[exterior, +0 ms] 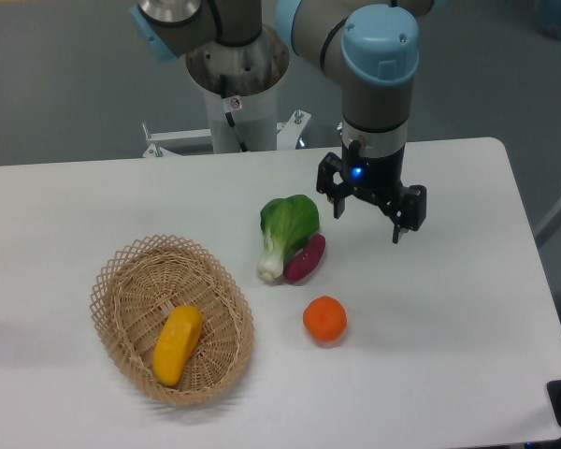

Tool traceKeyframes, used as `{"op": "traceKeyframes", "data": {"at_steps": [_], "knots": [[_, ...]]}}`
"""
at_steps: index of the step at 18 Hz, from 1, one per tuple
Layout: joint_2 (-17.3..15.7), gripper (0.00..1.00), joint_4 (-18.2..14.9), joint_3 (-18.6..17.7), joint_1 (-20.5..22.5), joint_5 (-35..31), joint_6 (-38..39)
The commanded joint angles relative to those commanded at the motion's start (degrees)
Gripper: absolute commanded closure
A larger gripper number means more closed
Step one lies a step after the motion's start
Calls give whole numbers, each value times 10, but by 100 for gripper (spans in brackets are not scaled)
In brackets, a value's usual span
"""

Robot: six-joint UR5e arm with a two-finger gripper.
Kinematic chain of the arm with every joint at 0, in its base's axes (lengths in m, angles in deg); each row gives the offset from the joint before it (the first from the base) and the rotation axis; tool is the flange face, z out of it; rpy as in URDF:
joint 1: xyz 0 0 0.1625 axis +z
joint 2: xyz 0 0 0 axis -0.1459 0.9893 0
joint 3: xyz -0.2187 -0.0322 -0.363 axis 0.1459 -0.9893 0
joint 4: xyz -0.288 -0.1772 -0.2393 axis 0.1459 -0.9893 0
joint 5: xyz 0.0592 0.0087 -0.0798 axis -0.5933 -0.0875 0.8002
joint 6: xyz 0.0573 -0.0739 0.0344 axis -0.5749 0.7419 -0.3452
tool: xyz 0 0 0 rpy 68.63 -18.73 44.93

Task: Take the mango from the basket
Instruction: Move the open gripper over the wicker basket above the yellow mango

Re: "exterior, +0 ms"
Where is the black cable on pedestal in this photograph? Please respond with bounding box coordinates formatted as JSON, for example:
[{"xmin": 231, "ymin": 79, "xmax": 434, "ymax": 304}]
[{"xmin": 219, "ymin": 73, "xmax": 252, "ymax": 153}]

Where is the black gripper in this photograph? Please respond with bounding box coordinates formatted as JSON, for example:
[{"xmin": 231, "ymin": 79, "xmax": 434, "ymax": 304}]
[{"xmin": 316, "ymin": 140, "xmax": 427, "ymax": 244}]

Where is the yellow mango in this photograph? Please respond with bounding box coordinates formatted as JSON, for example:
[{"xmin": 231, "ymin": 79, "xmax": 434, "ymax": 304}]
[{"xmin": 152, "ymin": 305, "xmax": 203, "ymax": 386}]

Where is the purple sweet potato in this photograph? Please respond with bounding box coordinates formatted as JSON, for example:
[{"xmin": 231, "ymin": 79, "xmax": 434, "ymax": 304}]
[{"xmin": 283, "ymin": 234, "xmax": 326, "ymax": 282}]

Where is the woven wicker basket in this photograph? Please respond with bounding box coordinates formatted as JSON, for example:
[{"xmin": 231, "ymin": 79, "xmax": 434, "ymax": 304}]
[{"xmin": 90, "ymin": 235, "xmax": 254, "ymax": 406}]

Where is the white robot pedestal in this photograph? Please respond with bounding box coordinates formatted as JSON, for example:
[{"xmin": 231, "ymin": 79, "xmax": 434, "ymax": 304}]
[{"xmin": 142, "ymin": 82, "xmax": 311, "ymax": 158}]

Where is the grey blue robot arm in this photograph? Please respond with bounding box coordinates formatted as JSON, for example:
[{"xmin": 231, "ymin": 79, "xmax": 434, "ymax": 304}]
[{"xmin": 130, "ymin": 1, "xmax": 437, "ymax": 239}]

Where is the green bok choy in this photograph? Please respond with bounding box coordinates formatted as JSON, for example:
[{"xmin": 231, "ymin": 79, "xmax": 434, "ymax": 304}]
[{"xmin": 257, "ymin": 195, "xmax": 320, "ymax": 282}]

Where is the orange tangerine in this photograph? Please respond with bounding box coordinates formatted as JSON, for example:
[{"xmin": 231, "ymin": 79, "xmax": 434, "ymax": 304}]
[{"xmin": 302, "ymin": 296, "xmax": 348, "ymax": 343}]

